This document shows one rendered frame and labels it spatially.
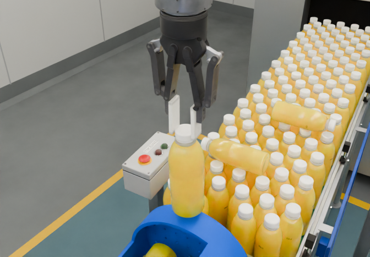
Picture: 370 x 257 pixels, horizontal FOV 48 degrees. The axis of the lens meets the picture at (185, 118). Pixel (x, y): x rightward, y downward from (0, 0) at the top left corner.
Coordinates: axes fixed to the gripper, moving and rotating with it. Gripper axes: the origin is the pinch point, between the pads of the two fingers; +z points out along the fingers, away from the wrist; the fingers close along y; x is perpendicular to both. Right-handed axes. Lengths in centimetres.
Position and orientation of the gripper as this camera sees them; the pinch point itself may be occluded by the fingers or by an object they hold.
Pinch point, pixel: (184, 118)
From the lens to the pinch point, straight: 74.7
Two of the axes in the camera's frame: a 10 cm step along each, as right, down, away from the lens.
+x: 4.6, -4.8, 7.4
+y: 8.9, 2.4, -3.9
